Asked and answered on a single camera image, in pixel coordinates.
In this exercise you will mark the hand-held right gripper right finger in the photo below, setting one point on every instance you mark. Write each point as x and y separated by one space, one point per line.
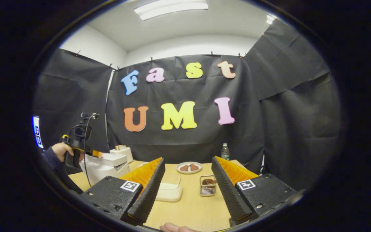
229 193

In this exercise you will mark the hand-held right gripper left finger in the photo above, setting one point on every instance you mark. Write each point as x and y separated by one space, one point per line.
147 196

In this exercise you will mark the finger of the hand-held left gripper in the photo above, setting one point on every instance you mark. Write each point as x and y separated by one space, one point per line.
97 153

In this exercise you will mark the white rice cooker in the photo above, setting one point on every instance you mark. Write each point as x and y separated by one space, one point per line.
105 167

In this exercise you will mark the clear rice container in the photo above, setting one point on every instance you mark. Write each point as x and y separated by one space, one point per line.
169 191

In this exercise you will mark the brown wooden spoon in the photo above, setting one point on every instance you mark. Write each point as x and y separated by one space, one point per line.
208 181

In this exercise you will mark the bread slice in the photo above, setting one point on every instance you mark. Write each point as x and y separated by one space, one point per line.
120 147

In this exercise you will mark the white toaster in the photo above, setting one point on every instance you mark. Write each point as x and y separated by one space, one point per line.
124 154

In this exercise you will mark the clear plastic water bottle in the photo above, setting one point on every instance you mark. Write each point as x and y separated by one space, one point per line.
225 153

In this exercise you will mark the brown meat piece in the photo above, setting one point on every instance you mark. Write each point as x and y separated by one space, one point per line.
184 168
194 167

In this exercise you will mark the computer monitor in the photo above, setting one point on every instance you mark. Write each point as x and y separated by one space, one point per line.
37 132

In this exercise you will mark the white plate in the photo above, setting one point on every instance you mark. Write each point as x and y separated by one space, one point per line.
188 171

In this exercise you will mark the black backdrop cloth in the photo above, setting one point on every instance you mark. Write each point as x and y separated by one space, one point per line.
188 141

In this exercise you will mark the small ceiling light panel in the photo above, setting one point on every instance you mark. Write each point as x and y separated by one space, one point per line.
270 19

